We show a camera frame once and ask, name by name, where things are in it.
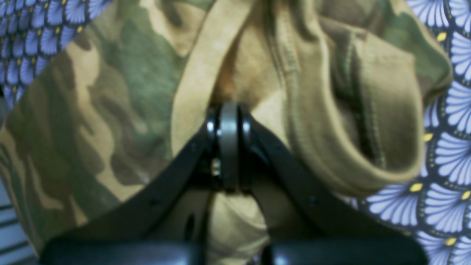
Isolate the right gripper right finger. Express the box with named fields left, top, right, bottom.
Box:
left=239, top=107, right=428, bottom=265

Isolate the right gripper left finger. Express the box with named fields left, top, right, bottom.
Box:
left=40, top=102, right=240, bottom=265

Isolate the camouflage T-shirt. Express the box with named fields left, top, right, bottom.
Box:
left=0, top=0, right=454, bottom=265

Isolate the fan-patterned purple tablecloth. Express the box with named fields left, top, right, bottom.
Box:
left=0, top=0, right=471, bottom=265

